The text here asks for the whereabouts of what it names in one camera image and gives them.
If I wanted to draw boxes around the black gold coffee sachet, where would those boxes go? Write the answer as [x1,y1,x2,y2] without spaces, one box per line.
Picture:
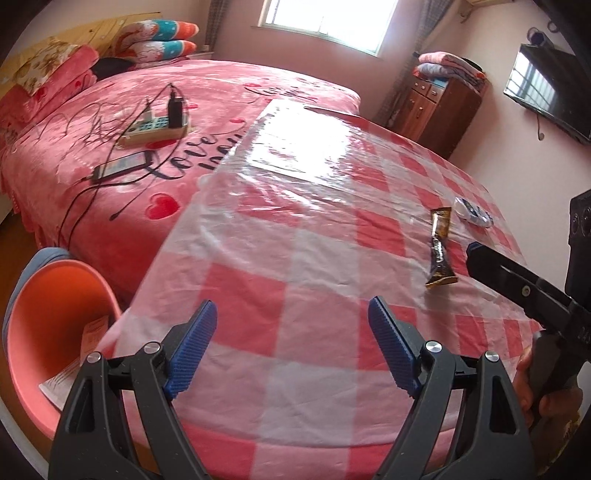
[426,207,458,288]

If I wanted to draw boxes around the white squashed plastic bottle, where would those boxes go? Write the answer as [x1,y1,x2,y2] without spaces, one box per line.
[453,197,494,228]

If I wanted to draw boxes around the grey foil pouch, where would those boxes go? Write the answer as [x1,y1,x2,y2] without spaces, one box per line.
[38,315,111,411]

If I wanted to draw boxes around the orange trash bin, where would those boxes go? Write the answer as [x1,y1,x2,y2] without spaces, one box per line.
[6,260,121,439]

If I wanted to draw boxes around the right hand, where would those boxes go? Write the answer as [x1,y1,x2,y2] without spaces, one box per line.
[513,347,583,428]

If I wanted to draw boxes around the blue stool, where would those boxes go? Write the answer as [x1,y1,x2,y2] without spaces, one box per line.
[2,247,73,348]

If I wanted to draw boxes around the wooden cabinet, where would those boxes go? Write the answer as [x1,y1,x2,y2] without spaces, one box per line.
[391,77,483,160]

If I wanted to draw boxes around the red checked plastic tablecloth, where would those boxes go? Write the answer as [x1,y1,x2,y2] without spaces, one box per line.
[101,100,537,479]

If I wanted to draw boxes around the black smartphone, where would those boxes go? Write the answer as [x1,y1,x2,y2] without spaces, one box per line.
[89,150,154,185]

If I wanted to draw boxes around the folded blankets on cabinet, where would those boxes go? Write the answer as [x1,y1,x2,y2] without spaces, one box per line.
[413,51,487,94]

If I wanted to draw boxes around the power strip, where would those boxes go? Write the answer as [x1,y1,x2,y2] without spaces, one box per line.
[116,115,190,149]

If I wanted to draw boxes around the right checked curtain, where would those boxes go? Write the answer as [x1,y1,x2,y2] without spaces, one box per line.
[374,0,454,127]

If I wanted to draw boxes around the checked curtain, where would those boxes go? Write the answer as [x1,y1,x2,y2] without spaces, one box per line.
[204,0,230,51]
[374,0,454,127]

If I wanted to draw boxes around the black charger plug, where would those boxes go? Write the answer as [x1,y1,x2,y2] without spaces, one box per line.
[167,87,183,129]

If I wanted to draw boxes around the window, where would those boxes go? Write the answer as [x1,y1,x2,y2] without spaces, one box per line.
[259,0,399,56]

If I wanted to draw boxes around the pink folded quilt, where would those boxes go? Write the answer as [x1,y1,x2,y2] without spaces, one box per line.
[1,45,99,132]

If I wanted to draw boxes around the black cloth on bed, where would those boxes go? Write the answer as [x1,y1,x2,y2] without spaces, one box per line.
[91,57,134,81]

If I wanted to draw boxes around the floral pillow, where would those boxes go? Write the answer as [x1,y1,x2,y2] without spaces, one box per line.
[13,37,80,96]

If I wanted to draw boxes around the wooden headboard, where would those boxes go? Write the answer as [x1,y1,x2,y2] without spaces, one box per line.
[1,12,161,95]

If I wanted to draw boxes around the upper cartoon pillow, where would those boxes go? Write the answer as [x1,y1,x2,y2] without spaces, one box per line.
[111,19,199,53]

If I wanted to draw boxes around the wall television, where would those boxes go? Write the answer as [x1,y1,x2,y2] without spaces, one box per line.
[503,44,591,144]

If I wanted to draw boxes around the black charging cable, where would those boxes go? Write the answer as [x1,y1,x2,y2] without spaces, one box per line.
[55,81,191,250]

